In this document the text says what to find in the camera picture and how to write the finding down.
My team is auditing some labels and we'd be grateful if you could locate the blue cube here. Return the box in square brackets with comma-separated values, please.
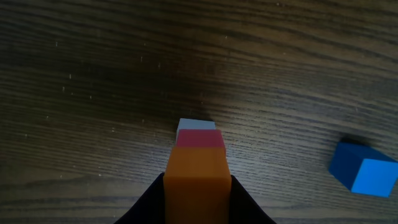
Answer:
[328, 141, 398, 198]

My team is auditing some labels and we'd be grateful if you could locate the white cube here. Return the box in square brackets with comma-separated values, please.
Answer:
[175, 118, 216, 141]

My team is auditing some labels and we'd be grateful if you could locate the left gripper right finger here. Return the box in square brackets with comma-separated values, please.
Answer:
[229, 174, 277, 224]

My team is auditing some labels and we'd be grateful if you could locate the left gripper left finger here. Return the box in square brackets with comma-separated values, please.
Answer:
[113, 172, 167, 224]

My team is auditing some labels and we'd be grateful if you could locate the orange cube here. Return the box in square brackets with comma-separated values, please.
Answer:
[163, 146, 233, 224]

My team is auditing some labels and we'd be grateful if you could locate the red cube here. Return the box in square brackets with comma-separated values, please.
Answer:
[175, 129, 226, 149]

